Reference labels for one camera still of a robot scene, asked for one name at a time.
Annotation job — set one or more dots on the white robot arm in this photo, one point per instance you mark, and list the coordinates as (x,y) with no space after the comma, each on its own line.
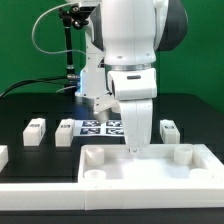
(122,37)

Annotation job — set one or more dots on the white left fence bar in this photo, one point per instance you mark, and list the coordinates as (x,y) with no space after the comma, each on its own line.
(3,156)

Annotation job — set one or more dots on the white front fence bar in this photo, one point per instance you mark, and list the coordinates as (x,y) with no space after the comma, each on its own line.
(73,196)

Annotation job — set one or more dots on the fiducial marker sheet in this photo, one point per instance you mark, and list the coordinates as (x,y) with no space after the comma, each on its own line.
(111,128)

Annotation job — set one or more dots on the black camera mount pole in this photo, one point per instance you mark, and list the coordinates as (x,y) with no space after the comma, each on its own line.
(69,40)

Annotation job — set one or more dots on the white fence bar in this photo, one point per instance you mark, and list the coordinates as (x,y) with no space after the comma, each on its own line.
(73,196)
(3,156)

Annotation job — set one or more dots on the white desk top tray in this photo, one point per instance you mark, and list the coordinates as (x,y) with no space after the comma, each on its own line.
(157,162)

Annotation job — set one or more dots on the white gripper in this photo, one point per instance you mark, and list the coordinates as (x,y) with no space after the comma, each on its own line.
(133,93)

